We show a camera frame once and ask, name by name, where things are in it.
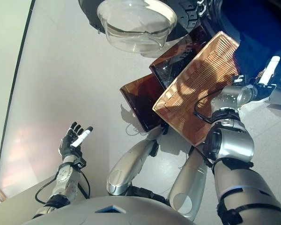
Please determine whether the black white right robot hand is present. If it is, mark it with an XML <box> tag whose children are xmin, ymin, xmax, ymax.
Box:
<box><xmin>248</xmin><ymin>56</ymin><xmax>281</xmax><ymax>103</ymax></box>

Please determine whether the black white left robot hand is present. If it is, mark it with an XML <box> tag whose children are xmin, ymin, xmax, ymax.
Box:
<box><xmin>59</xmin><ymin>121</ymin><xmax>94</xmax><ymax>157</ymax></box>

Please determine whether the grey drum washing machine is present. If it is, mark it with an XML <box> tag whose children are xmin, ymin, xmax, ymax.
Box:
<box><xmin>196</xmin><ymin>0</ymin><xmax>281</xmax><ymax>108</ymax></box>

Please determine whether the round washing machine door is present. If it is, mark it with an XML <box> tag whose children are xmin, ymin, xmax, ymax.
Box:
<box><xmin>78</xmin><ymin>0</ymin><xmax>201</xmax><ymax>54</ymax></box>

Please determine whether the silver left robot leg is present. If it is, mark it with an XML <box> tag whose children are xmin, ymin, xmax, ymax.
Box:
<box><xmin>106</xmin><ymin>126</ymin><xmax>169</xmax><ymax>196</ymax></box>

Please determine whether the silver robot leg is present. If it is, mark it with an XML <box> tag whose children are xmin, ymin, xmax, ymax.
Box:
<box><xmin>167</xmin><ymin>147</ymin><xmax>208</xmax><ymax>221</ymax></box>
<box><xmin>106</xmin><ymin>126</ymin><xmax>169</xmax><ymax>196</ymax></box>

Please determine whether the wicker laundry basket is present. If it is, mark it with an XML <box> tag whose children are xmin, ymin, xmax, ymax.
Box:
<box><xmin>152</xmin><ymin>31</ymin><xmax>239</xmax><ymax>147</ymax></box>

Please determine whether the brown acrylic stool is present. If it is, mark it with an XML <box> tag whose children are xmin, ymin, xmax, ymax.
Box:
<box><xmin>120</xmin><ymin>25</ymin><xmax>211</xmax><ymax>132</ymax></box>

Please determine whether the grey robot torso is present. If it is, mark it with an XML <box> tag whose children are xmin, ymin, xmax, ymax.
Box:
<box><xmin>21</xmin><ymin>195</ymin><xmax>197</xmax><ymax>225</ymax></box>

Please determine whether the silver right robot leg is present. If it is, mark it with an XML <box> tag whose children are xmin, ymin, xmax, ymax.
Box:
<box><xmin>167</xmin><ymin>147</ymin><xmax>208</xmax><ymax>221</ymax></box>

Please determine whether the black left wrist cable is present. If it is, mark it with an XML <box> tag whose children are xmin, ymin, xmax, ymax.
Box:
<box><xmin>35</xmin><ymin>164</ymin><xmax>91</xmax><ymax>204</ymax></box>

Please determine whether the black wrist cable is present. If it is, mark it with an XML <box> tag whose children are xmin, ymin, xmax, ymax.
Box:
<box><xmin>193</xmin><ymin>88</ymin><xmax>225</xmax><ymax>124</ymax></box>
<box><xmin>35</xmin><ymin>164</ymin><xmax>91</xmax><ymax>204</ymax></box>

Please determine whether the thin grey floor cable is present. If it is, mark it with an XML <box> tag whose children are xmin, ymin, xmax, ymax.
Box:
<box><xmin>126</xmin><ymin>124</ymin><xmax>146</xmax><ymax>136</ymax></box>

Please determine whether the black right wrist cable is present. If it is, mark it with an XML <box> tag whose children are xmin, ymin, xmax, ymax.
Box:
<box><xmin>193</xmin><ymin>88</ymin><xmax>225</xmax><ymax>124</ymax></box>

